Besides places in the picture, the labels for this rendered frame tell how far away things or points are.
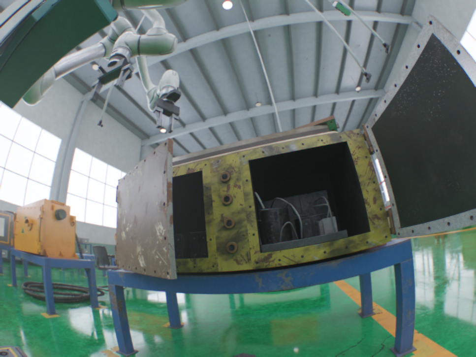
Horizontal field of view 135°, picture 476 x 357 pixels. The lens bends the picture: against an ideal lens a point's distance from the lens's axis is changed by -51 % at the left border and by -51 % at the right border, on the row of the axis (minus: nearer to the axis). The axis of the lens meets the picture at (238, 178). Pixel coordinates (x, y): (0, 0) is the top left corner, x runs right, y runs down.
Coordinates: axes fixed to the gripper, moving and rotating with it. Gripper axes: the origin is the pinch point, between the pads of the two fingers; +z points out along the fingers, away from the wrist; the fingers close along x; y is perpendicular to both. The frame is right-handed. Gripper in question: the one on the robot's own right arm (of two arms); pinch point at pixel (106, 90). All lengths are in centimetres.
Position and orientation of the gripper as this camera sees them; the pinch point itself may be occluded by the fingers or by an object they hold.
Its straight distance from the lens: 81.2
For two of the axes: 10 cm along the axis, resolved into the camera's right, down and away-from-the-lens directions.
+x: 9.8, -1.6, -1.4
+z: 1.1, 9.4, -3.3
